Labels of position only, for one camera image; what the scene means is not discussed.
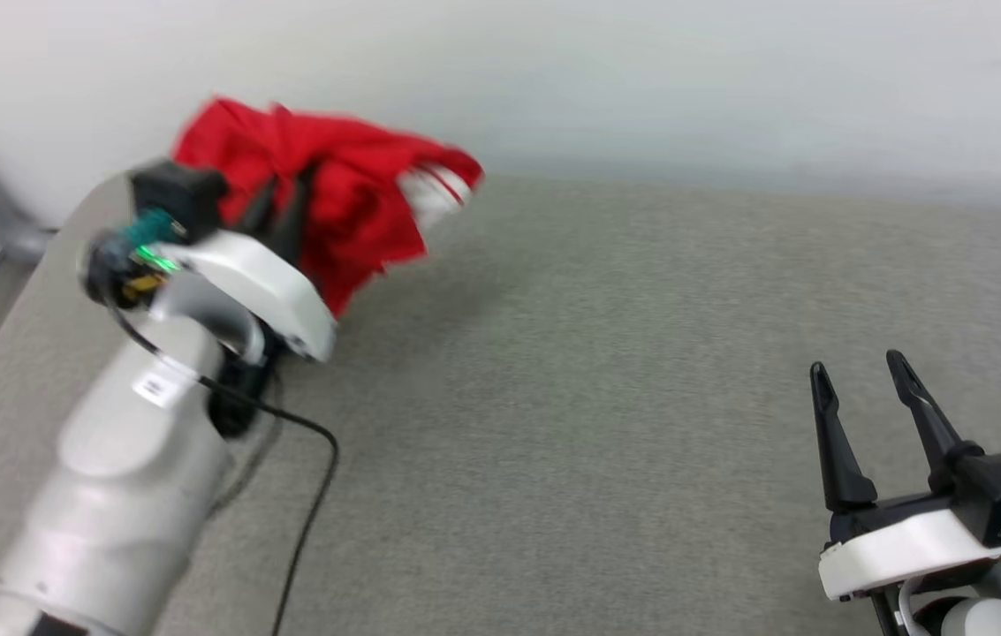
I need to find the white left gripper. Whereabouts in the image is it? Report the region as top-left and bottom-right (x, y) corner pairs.
(155, 167), (339, 364)

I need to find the grey fabric sofa cushion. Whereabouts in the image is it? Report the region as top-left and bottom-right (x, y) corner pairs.
(0, 166), (1001, 636)

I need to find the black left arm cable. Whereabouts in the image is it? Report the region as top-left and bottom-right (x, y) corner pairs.
(107, 299), (341, 636)

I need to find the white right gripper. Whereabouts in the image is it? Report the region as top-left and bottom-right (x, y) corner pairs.
(809, 350), (1001, 602)

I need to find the red garment with white trim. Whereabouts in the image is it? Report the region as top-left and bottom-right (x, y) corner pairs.
(171, 95), (485, 319)

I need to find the teal left camera connector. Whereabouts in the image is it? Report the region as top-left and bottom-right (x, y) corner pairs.
(122, 210), (181, 252)

